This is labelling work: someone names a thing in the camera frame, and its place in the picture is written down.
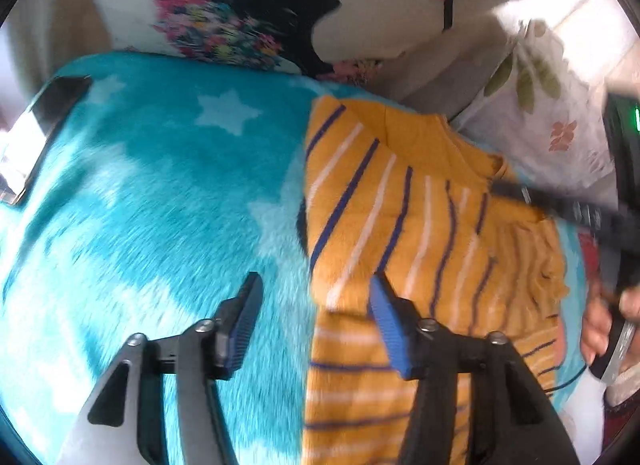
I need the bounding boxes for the white pillow with leaf print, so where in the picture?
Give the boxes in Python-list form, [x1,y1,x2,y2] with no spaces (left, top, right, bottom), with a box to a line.
[450,20,621,206]

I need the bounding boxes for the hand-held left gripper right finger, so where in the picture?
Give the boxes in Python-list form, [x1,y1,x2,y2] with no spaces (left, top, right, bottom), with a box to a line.
[369,272,581,465]

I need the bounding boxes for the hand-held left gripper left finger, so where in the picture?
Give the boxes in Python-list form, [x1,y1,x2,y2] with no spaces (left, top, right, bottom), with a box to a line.
[52,272,264,465]

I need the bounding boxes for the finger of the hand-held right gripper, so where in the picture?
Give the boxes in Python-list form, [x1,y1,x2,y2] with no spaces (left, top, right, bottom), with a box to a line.
[492,180,631,236]

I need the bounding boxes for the black smartphone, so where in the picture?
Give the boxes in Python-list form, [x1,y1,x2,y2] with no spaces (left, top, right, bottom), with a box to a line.
[0,75,93,207]

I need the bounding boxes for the white pillow with figure print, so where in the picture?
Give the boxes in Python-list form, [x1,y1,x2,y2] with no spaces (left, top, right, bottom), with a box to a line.
[82,0,551,86]

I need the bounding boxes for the yellow striped sweater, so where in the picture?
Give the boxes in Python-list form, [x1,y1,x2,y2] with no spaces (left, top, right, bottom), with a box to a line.
[300,95,571,465]

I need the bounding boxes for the teal cartoon star blanket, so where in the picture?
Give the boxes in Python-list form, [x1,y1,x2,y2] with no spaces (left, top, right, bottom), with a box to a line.
[0,52,591,465]

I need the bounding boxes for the person's right hand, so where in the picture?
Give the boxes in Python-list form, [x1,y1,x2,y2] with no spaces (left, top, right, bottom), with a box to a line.
[580,275,640,367]

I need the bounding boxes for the black cable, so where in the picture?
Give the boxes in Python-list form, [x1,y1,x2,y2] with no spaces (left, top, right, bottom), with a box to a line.
[540,360,591,394]

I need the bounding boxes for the beige curtain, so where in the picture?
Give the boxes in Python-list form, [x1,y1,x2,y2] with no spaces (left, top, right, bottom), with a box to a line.
[10,0,111,91]

